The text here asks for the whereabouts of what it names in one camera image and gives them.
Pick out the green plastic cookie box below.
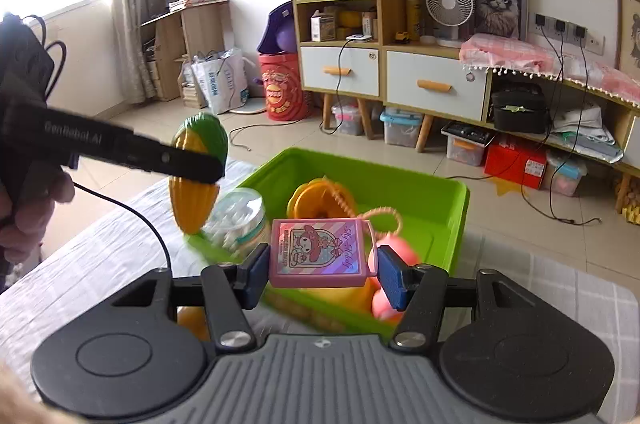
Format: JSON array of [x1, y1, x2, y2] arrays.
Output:
[[184, 146, 471, 345]]

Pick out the pink Melody card box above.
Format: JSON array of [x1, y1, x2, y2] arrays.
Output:
[[269, 218, 378, 288]]

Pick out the left hand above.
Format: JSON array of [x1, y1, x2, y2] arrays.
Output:
[[1, 159, 75, 291]]

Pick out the pink round toy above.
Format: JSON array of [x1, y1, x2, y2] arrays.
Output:
[[368, 236, 419, 321]]

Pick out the clear cotton swab jar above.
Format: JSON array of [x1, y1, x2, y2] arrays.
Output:
[[203, 188, 270, 259]]

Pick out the checked grey table cloth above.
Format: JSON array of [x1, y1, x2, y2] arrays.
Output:
[[0, 157, 640, 424]]

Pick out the white shopping bag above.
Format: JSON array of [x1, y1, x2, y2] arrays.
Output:
[[191, 48, 250, 115]]

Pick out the wooden bookshelf by window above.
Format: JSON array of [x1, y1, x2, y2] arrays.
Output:
[[141, 0, 234, 101]]

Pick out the red cardboard box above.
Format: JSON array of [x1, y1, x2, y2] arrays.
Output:
[[484, 136, 547, 190]]

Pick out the red round bucket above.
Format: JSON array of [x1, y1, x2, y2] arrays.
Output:
[[258, 53, 312, 121]]

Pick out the black case on shelf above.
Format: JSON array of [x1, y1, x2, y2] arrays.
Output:
[[491, 84, 549, 135]]

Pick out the long low sideboard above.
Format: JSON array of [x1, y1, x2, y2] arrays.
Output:
[[479, 48, 640, 215]]

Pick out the pink lace cloth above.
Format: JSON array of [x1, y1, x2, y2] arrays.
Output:
[[459, 34, 640, 110]]

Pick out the white drawer cabinet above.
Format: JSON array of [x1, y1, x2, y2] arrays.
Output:
[[293, 0, 491, 152]]

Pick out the white desk fan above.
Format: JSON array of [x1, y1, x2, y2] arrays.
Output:
[[425, 0, 474, 48]]

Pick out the framed cat picture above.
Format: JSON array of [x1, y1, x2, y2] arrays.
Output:
[[471, 0, 528, 41]]

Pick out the framed cartoon drawing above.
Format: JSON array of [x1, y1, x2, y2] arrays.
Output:
[[615, 0, 640, 79]]

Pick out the pink bead chain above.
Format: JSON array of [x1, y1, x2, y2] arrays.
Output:
[[322, 175, 404, 238]]

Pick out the orange plastic ring lid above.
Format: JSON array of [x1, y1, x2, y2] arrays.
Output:
[[286, 177, 357, 219]]

